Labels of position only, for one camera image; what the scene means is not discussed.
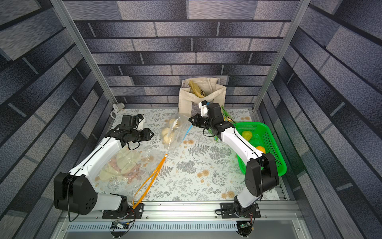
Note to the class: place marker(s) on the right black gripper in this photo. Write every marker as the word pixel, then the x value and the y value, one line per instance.
pixel 197 120

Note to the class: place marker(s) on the clear bag of buns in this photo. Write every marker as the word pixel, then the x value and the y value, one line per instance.
pixel 175 131

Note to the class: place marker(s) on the clear orange zip-top bag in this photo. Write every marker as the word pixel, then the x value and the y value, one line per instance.
pixel 136 190

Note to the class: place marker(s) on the green fruit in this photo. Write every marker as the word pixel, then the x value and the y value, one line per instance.
pixel 247 135

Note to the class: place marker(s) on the yellow pear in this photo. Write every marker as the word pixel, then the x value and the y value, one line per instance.
pixel 262 149

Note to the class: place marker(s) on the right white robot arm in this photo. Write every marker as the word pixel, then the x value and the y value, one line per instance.
pixel 261 170

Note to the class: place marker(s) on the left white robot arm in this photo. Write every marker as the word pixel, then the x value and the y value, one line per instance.
pixel 74 191

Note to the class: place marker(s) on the beige canvas tote bag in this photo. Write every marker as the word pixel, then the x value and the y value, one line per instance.
pixel 188 102

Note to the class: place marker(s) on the green chips bag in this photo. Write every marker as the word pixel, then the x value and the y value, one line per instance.
pixel 227 116

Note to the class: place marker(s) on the white cup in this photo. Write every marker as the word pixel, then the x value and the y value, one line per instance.
pixel 116 108

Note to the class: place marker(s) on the yellow snack packet in tote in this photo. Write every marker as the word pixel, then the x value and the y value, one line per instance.
pixel 196 89

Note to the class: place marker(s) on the giraffe yellow toy package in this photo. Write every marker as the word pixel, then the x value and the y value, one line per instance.
pixel 130 166

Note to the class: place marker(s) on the green plastic basket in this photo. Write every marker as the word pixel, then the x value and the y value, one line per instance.
pixel 262 136

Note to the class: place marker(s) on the left circuit board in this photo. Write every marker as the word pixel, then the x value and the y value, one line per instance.
pixel 120 225

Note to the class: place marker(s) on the circuit board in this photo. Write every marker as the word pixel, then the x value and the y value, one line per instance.
pixel 120 225
pixel 244 228

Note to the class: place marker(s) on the right circuit board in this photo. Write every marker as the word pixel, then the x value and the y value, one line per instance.
pixel 244 228

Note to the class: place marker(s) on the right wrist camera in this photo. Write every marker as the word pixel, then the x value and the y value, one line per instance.
pixel 204 108

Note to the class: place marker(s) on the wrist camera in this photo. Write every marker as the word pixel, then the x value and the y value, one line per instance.
pixel 204 108
pixel 140 121

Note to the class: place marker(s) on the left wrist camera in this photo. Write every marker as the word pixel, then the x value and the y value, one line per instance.
pixel 140 121

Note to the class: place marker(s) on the right aluminium frame post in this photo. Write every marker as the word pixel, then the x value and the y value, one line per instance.
pixel 295 21

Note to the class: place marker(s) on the aluminium frame post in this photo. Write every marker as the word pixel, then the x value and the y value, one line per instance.
pixel 295 21
pixel 71 27

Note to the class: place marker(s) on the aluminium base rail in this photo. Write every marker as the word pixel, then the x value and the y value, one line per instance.
pixel 203 216

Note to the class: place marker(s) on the left aluminium frame post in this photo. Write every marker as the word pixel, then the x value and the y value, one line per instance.
pixel 71 27

